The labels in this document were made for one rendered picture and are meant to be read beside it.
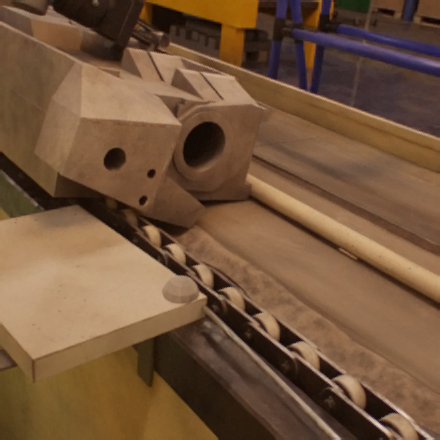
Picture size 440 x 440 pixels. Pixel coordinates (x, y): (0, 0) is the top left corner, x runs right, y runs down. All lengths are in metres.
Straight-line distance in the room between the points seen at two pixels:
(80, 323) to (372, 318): 0.38
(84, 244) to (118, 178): 0.10
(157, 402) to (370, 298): 0.32
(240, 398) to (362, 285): 0.34
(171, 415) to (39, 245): 0.27
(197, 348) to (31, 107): 0.49
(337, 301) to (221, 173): 0.32
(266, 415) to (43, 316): 0.25
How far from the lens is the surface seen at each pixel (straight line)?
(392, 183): 1.36
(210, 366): 0.70
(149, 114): 0.90
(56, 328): 0.70
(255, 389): 0.68
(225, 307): 0.78
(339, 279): 0.95
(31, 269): 0.81
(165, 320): 0.73
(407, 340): 0.85
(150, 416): 0.85
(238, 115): 1.07
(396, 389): 0.77
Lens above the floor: 1.19
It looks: 24 degrees down
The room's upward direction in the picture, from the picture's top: 6 degrees clockwise
